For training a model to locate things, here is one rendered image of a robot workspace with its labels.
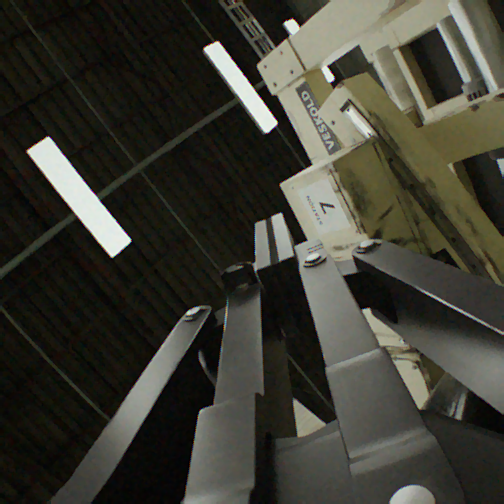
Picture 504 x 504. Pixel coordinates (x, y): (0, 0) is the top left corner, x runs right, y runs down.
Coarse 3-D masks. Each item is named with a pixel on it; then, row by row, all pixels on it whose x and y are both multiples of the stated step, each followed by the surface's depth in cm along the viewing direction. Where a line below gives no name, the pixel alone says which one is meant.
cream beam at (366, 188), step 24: (360, 144) 66; (312, 168) 68; (336, 168) 62; (360, 168) 65; (384, 168) 68; (288, 192) 72; (336, 192) 63; (360, 192) 64; (384, 192) 67; (360, 216) 63; (384, 216) 66; (408, 216) 70; (336, 240) 69; (360, 240) 65; (408, 240) 69; (384, 336) 72; (408, 360) 70; (408, 384) 73; (432, 384) 69
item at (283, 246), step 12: (276, 216) 20; (276, 228) 18; (276, 240) 16; (288, 240) 16; (276, 252) 15; (288, 252) 14; (276, 264) 14; (288, 264) 14; (288, 276) 14; (300, 276) 14; (288, 288) 14; (300, 288) 14; (300, 300) 14; (300, 312) 15; (312, 324) 15
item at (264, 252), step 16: (256, 224) 20; (256, 240) 18; (256, 256) 15; (272, 256) 15; (256, 272) 14; (272, 272) 14; (272, 288) 14; (272, 304) 14; (288, 304) 14; (288, 320) 15; (288, 336) 15
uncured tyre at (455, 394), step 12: (444, 384) 38; (456, 384) 37; (432, 396) 38; (444, 396) 36; (456, 396) 35; (468, 396) 34; (432, 408) 36; (444, 408) 35; (456, 408) 33; (468, 408) 32; (480, 408) 34; (492, 408) 47; (468, 420) 31; (480, 420) 33; (492, 420) 47
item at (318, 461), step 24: (336, 432) 6; (432, 432) 5; (456, 432) 5; (480, 432) 5; (288, 456) 6; (312, 456) 6; (336, 456) 6; (456, 456) 5; (480, 456) 5; (288, 480) 6; (312, 480) 6; (336, 480) 5; (480, 480) 4
